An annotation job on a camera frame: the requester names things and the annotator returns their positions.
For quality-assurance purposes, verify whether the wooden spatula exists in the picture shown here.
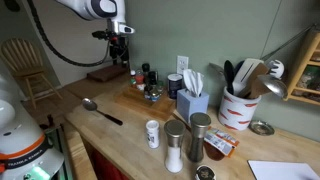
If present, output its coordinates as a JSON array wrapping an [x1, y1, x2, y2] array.
[[238, 63, 272, 100]]

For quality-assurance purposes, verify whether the glass salt grinder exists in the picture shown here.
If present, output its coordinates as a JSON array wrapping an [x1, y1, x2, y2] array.
[[163, 119, 187, 174]]

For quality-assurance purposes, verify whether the wooden wall shelf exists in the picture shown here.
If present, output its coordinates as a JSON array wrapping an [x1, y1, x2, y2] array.
[[283, 26, 320, 107]]

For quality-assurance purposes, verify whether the white wall outlet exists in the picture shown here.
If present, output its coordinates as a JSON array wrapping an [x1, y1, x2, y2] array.
[[176, 55, 190, 76]]

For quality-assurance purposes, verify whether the green lid spice bottle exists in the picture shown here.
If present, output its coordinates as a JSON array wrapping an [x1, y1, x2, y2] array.
[[156, 79, 165, 95]]

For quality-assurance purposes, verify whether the red spice bottle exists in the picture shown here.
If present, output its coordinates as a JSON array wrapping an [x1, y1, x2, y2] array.
[[134, 69, 145, 86]]

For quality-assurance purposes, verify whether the dark wooden board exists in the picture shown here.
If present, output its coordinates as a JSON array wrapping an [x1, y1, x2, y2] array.
[[86, 64, 128, 83]]

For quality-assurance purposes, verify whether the grey metal rod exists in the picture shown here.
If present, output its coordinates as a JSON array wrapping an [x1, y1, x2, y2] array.
[[260, 23, 318, 62]]

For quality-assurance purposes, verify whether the wooden divided tray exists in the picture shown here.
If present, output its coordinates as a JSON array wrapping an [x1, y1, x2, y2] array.
[[114, 82, 177, 122]]

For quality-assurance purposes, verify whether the small white cap bottle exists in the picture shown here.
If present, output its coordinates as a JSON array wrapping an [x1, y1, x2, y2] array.
[[129, 69, 137, 86]]

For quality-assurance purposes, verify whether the orange white packet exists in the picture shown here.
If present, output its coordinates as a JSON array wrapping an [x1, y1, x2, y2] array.
[[203, 127, 240, 158]]

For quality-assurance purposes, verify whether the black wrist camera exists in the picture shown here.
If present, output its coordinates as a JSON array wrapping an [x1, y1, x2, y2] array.
[[91, 30, 111, 41]]

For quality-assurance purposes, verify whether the black plastic spoon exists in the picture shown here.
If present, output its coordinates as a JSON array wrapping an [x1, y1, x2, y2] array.
[[223, 59, 236, 96]]

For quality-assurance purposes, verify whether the round metal lid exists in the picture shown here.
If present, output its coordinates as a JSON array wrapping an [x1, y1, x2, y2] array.
[[249, 119, 276, 137]]

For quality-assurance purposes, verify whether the blue tissue box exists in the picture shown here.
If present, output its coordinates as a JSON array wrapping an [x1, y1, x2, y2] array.
[[176, 88, 210, 124]]

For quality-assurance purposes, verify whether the wooden chair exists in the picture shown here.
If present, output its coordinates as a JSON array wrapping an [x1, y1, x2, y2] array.
[[0, 37, 63, 110]]

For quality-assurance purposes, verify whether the grey metal utensil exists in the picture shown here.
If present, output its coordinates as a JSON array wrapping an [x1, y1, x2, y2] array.
[[209, 62, 227, 77]]

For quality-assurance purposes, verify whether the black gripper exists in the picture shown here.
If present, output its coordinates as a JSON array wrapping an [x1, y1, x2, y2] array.
[[109, 35, 131, 69]]

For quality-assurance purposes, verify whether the metal robot stand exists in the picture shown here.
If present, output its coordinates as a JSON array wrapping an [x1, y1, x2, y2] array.
[[39, 114, 73, 180]]

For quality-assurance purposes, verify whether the glass pepper grinder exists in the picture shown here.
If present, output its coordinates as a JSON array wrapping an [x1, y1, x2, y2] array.
[[187, 112, 212, 163]]

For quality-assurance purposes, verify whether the metal spoon black handle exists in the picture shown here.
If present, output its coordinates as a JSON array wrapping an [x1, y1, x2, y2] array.
[[81, 97, 124, 127]]

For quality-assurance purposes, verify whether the white slotted spoon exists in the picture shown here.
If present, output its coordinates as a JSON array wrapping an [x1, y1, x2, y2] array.
[[266, 59, 285, 80]]

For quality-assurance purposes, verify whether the dark canister white lid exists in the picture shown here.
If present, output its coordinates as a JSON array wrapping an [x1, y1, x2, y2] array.
[[167, 73, 184, 100]]

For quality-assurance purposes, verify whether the tall black cap bottle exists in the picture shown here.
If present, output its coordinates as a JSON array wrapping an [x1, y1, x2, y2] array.
[[141, 62, 151, 78]]

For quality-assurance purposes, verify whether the white tissue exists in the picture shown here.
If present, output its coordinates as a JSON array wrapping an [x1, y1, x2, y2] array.
[[182, 68, 204, 98]]

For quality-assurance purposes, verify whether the metal ladle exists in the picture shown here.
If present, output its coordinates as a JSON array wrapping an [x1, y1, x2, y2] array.
[[256, 73, 288, 100]]

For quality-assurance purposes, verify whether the dark spice bottle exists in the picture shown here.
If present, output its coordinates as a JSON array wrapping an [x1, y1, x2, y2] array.
[[147, 70, 158, 89]]

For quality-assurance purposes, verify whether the white crock orange pattern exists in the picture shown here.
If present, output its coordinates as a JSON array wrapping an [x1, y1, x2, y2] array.
[[218, 85, 263, 132]]

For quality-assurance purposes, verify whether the white paper sheet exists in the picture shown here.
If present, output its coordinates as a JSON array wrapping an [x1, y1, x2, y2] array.
[[247, 160, 320, 180]]

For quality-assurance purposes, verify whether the white slotted spatula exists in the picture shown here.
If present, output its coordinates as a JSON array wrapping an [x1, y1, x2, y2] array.
[[232, 58, 264, 97]]

